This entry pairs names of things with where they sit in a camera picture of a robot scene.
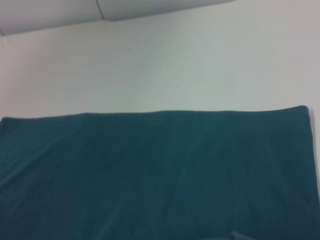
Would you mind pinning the teal blue t-shirt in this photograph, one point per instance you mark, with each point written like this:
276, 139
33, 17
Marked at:
160, 175

